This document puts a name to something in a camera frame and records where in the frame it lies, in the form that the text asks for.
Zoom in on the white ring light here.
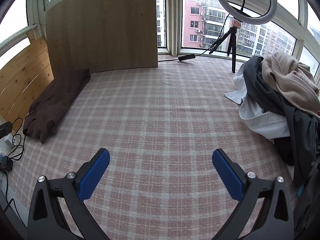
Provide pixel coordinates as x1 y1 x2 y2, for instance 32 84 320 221
214 0 278 25

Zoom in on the white shirt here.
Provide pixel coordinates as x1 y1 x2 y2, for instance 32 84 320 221
224 65 290 140

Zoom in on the pile of dark clothes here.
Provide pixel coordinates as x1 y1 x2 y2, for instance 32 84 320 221
0 0 320 85

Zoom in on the beige knit sweater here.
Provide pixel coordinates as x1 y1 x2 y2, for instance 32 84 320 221
261 52 320 118

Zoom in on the black garment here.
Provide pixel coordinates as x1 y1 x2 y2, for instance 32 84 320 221
243 56 295 117

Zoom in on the light laminate wooden board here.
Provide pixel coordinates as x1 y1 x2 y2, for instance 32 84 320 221
45 0 159 74

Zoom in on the pink plaid table cloth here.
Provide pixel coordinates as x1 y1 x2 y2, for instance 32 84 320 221
7 57 308 240

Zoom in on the black power plug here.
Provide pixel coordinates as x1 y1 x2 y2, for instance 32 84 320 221
0 155 13 172

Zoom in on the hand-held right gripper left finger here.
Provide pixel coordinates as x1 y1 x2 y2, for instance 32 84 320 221
27 148 110 240

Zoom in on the black charger cable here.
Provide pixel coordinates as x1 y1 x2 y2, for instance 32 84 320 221
7 117 25 160

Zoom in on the white charger adapter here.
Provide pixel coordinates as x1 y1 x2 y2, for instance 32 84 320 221
4 134 16 148

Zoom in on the brown folded garment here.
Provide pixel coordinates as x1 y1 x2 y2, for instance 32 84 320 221
23 69 91 144

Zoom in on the pink apartment building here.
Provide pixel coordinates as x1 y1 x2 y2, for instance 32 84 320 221
155 0 298 55

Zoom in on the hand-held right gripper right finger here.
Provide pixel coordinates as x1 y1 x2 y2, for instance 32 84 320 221
212 148 295 240

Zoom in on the pine wood panel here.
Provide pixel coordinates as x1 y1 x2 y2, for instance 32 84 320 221
0 29 54 133

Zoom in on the dark grey garment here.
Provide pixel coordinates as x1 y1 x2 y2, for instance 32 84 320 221
285 105 320 188

